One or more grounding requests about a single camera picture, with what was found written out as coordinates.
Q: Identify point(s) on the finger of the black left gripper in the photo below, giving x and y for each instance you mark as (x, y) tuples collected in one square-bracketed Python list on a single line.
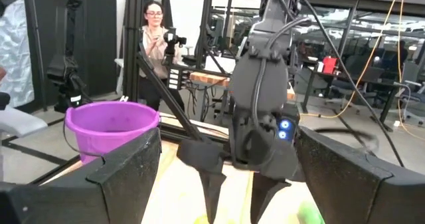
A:
[(202, 156), (269, 190)]

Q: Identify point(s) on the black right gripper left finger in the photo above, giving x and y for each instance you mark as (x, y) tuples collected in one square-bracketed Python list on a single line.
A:
[(99, 190)]

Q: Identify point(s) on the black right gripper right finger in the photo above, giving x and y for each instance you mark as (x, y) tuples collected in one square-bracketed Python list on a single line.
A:
[(358, 190)]

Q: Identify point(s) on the red box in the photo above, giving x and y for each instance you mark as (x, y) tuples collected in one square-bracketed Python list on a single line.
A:
[(329, 65)]

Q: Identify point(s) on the purple plastic bucket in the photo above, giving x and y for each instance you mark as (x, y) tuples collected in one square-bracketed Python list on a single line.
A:
[(109, 131)]

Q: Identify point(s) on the wooden top workbench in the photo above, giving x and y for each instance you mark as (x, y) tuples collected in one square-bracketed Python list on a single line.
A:
[(209, 78)]

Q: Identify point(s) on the grey office chair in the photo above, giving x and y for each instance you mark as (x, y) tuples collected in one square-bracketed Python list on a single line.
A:
[(411, 94)]

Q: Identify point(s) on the person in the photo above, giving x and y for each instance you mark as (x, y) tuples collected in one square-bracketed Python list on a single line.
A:
[(156, 51)]

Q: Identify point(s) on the black partition panel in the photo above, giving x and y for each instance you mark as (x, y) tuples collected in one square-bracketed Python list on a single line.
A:
[(99, 34)]

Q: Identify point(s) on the crinkled silver sheet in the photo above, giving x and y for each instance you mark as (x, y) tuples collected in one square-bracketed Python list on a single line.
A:
[(16, 51)]

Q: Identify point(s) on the black camera on mount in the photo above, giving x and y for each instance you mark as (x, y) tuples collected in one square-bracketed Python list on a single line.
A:
[(171, 39)]

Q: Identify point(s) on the black aluminium table frame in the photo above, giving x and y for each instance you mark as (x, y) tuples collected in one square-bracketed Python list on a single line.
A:
[(133, 51)]

